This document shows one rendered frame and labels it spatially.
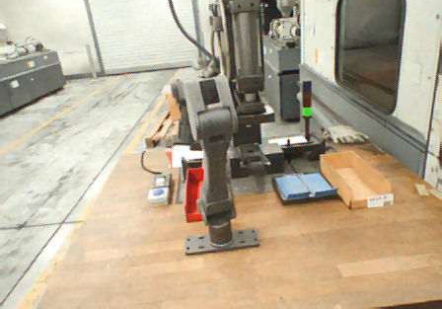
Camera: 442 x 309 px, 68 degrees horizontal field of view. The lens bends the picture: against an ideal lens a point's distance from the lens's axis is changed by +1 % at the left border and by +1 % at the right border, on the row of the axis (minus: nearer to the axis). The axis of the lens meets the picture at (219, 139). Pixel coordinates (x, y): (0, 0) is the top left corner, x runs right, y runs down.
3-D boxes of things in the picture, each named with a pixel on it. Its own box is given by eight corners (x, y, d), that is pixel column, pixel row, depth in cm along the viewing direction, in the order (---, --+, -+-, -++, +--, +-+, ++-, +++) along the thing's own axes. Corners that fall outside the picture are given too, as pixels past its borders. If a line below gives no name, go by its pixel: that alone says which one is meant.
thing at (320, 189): (316, 199, 99) (316, 191, 98) (299, 176, 114) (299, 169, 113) (337, 196, 100) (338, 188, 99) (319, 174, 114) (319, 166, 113)
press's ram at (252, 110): (225, 136, 114) (216, 49, 103) (220, 115, 138) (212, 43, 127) (276, 130, 114) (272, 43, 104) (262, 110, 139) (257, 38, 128)
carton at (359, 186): (349, 212, 97) (350, 189, 94) (320, 174, 120) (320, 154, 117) (392, 206, 97) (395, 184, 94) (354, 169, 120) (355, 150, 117)
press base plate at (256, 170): (178, 210, 111) (176, 203, 110) (184, 152, 157) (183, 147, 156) (365, 188, 112) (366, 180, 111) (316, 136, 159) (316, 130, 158)
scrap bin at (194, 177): (186, 223, 99) (184, 206, 97) (188, 183, 122) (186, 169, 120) (226, 218, 99) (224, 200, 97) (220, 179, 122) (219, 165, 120)
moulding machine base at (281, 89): (246, 64, 947) (244, 29, 911) (281, 60, 943) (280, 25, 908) (278, 125, 434) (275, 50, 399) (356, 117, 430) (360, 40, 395)
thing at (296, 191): (288, 202, 100) (288, 193, 99) (275, 179, 114) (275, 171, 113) (311, 199, 100) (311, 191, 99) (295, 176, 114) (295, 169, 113)
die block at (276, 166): (231, 179, 121) (229, 161, 119) (229, 167, 131) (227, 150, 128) (284, 173, 122) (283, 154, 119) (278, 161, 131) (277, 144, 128)
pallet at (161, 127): (166, 118, 518) (164, 110, 512) (228, 114, 509) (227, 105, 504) (146, 148, 406) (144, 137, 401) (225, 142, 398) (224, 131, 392)
